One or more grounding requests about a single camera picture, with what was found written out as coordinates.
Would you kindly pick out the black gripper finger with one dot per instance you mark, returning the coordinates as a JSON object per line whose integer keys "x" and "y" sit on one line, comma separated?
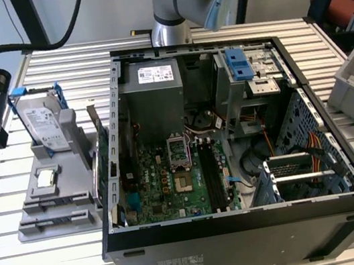
{"x": 0, "y": 101}

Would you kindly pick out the RAM stick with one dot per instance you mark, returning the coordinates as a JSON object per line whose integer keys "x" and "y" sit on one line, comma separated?
{"x": 54, "y": 222}
{"x": 56, "y": 203}

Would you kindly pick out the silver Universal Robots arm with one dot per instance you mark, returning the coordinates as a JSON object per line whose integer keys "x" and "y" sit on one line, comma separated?
{"x": 169, "y": 4}

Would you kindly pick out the black RAM slot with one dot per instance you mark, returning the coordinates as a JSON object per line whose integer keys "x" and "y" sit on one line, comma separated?
{"x": 211, "y": 174}
{"x": 218, "y": 173}
{"x": 207, "y": 175}
{"x": 214, "y": 173}

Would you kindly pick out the hard disk in blue carrier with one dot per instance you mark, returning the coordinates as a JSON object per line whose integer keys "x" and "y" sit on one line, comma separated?
{"x": 41, "y": 124}

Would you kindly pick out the silver CPU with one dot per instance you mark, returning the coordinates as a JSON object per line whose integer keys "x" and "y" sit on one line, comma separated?
{"x": 45, "y": 179}

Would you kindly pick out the grey parts rack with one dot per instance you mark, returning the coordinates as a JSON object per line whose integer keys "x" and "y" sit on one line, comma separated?
{"x": 69, "y": 177}

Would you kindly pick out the green graphics card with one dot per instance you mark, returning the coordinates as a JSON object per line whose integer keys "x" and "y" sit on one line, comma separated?
{"x": 102, "y": 145}

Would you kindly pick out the grey power supply unit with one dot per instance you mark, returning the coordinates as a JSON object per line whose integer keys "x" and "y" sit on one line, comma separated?
{"x": 152, "y": 109}

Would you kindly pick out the green motherboard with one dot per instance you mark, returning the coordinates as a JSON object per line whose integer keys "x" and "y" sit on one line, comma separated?
{"x": 162, "y": 206}

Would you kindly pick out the CPU socket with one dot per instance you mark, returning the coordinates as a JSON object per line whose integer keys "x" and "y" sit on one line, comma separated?
{"x": 183, "y": 182}

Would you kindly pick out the black round cooler fan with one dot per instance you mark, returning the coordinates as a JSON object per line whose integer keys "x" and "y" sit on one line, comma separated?
{"x": 200, "y": 121}

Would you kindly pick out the blue plastic drive latch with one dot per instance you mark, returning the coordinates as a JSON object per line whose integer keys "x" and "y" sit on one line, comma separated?
{"x": 236, "y": 61}

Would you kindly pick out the black PC case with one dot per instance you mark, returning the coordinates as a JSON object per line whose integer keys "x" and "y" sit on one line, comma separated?
{"x": 217, "y": 251}

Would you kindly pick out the grey metal drive bay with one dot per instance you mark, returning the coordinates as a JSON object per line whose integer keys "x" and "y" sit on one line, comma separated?
{"x": 264, "y": 87}

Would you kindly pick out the metal disk bay cage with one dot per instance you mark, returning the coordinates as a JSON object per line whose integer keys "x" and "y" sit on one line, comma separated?
{"x": 288, "y": 165}

